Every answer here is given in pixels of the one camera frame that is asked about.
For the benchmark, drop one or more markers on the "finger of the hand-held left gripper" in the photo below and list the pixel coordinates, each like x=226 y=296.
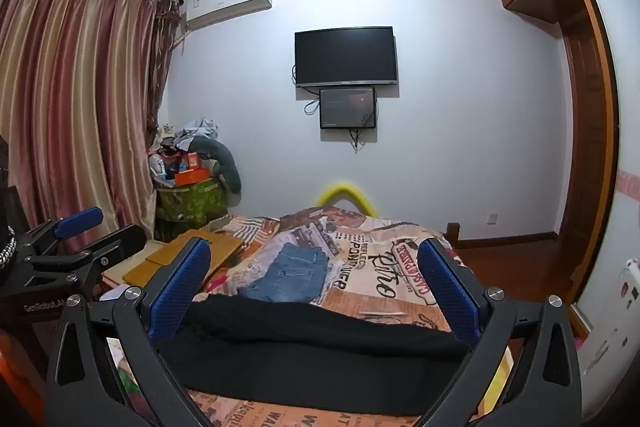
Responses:
x=112 y=243
x=80 y=220

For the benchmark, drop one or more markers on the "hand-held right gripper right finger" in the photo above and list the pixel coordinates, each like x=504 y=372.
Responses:
x=450 y=289

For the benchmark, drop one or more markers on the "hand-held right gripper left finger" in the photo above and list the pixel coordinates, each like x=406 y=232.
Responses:
x=180 y=289

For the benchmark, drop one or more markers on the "black pants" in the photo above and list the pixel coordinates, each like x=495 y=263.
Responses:
x=320 y=347

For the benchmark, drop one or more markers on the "light wooden board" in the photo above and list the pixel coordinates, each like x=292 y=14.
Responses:
x=127 y=264

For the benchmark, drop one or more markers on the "wooden board with cutouts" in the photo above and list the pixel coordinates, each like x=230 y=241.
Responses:
x=170 y=259

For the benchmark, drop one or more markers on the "orange object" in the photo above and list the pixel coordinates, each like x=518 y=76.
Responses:
x=12 y=372

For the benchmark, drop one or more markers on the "black patterned cloth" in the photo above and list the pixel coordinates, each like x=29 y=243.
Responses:
x=6 y=237

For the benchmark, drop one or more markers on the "printed blanket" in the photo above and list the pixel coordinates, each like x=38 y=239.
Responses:
x=380 y=257

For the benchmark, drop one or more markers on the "green storage box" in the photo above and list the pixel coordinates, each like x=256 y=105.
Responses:
x=192 y=204

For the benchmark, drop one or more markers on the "orange box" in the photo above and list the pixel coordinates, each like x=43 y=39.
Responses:
x=192 y=177

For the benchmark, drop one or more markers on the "folded blue jeans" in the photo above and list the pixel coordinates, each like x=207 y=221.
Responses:
x=287 y=274

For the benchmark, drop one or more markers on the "striped pink curtain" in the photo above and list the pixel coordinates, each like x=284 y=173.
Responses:
x=75 y=107

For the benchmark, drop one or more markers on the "pile of clothes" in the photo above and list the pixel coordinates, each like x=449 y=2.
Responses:
x=175 y=142

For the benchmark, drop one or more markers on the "grey pillow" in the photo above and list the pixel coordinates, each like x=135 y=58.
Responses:
x=227 y=162

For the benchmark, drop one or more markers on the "yellow curved cushion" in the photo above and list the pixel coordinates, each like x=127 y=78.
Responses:
x=345 y=189

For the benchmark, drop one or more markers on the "small black monitor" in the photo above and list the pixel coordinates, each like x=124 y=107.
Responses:
x=347 y=108

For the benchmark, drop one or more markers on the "wooden wardrobe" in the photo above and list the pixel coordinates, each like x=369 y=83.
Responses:
x=587 y=132

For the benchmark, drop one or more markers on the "white sliding wardrobe door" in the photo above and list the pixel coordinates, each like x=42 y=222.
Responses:
x=620 y=107

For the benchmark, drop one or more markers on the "white air conditioner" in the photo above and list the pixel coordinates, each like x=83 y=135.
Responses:
x=227 y=2

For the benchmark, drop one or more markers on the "wooden bed post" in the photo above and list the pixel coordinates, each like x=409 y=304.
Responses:
x=453 y=234

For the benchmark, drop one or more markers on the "white wall socket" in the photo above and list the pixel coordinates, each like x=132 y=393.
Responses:
x=493 y=219

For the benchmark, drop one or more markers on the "white wall fixture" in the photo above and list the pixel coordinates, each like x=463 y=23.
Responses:
x=631 y=279

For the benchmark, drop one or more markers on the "black wall television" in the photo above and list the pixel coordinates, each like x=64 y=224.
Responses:
x=346 y=56

